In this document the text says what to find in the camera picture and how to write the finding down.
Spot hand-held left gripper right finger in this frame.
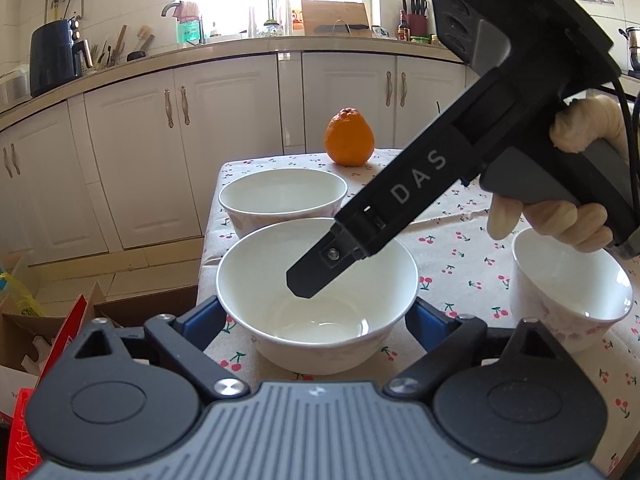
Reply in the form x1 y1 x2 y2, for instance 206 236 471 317
382 297 568 402

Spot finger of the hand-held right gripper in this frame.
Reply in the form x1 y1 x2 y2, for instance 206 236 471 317
286 227 363 300

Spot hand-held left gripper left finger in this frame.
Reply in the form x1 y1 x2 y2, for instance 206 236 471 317
75 296 251 402

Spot white bowl with pink flowers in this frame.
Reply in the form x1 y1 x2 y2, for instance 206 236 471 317
218 167 348 241
216 217 420 376
510 227 635 353

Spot person's right hand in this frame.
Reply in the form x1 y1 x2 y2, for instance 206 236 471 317
487 97 629 256

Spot brown cardboard box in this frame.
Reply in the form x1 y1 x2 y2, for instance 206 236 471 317
0 280 198 391

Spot cherry print tablecloth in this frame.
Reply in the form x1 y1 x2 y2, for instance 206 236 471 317
195 147 640 476

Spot red knife block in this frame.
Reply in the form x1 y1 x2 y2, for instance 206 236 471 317
402 0 429 41

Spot steel kettle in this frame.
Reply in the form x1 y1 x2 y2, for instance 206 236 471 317
619 25 640 79

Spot red cardboard box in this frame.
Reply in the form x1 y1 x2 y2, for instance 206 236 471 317
0 294 97 480

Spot bumpy-topped orange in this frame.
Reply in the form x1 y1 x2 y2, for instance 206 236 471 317
325 107 376 167

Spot wooden cutting board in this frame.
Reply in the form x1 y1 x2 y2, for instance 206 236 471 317
300 0 371 37

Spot white kitchen cabinets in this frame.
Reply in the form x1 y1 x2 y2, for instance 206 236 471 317
0 40 481 281

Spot yellow plastic bag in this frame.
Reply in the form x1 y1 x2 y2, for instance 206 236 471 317
0 272 47 317

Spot stone kitchen countertop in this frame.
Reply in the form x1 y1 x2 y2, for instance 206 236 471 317
0 30 466 116

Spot green dish soap bottle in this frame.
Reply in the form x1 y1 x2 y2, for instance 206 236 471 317
176 15 202 45

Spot utensil holder with utensils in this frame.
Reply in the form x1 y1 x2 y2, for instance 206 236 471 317
90 25 156 68

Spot black air fryer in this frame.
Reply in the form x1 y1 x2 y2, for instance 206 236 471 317
29 17 95 98

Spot metal kitchen faucet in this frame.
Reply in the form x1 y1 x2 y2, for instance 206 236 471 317
161 1 207 44

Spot white rice cooker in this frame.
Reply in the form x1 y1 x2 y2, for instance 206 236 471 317
0 62 31 107

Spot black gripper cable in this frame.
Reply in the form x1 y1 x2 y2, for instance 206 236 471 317
612 77 640 261

